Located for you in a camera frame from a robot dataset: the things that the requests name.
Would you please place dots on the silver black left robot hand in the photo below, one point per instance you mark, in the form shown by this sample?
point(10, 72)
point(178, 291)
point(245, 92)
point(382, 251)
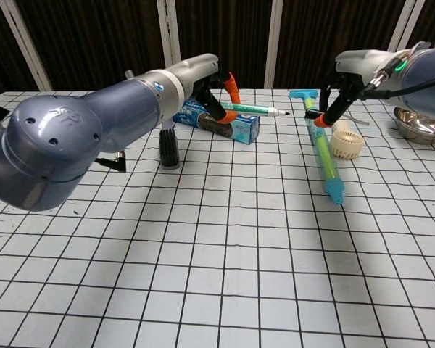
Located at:
point(199, 70)

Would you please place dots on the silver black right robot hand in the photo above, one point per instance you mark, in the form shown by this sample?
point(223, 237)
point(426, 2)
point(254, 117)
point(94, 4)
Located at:
point(362, 61)

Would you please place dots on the green white marker body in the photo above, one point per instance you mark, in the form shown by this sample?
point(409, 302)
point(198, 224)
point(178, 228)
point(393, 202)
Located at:
point(257, 108)

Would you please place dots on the blue grey left robot arm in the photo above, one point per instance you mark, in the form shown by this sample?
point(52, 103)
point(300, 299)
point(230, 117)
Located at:
point(65, 141)

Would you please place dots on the blue grey right robot arm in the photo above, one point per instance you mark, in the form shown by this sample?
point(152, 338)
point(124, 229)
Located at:
point(427, 72)

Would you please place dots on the blue cookie box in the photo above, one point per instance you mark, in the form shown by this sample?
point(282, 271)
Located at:
point(243, 128)

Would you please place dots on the grey brush black bristles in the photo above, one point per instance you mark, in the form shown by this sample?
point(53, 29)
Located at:
point(168, 148)

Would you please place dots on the stainless steel bowl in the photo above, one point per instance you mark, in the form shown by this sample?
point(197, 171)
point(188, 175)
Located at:
point(417, 127)

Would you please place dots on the teal green water pump toy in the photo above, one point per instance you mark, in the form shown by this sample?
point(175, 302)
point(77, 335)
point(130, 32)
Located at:
point(328, 159)

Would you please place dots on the white black checkered tablecloth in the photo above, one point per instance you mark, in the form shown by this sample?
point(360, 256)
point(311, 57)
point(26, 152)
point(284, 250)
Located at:
point(217, 272)

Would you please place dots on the white screen frame post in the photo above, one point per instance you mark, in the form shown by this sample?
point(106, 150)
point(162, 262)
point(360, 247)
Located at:
point(28, 47)
point(274, 43)
point(170, 36)
point(406, 25)

